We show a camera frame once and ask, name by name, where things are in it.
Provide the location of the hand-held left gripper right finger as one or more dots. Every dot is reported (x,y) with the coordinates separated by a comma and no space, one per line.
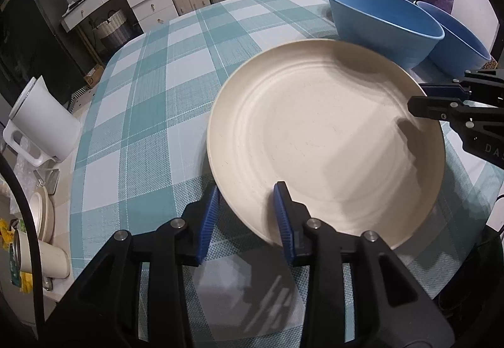
(284,222)

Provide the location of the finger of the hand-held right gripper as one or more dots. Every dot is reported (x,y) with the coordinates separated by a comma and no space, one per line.
(441,89)
(437,108)

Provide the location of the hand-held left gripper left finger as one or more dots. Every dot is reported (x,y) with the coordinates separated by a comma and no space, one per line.
(208,222)

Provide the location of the cream plate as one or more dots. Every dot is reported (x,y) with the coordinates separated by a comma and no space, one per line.
(315,127)

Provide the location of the teal checked tablecloth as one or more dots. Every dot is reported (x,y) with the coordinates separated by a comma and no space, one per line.
(157,96)

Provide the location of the cream mug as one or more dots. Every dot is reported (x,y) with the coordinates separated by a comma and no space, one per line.
(51,259)

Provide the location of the cream lidded container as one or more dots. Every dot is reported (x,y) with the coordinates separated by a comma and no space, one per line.
(43,214)

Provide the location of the metal stand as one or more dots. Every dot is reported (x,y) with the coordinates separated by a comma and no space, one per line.
(47,178)

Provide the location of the flat cardboard box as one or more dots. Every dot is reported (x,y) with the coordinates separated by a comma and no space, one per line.
(93,76)

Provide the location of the white electric kettle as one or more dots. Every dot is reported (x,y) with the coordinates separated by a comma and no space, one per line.
(43,123)

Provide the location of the yellow packet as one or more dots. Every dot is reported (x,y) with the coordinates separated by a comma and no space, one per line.
(8,231)

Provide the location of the woven laundry basket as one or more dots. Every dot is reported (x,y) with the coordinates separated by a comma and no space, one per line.
(114,31)

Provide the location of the dark grey refrigerator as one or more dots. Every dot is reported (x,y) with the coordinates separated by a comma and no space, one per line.
(35,36)

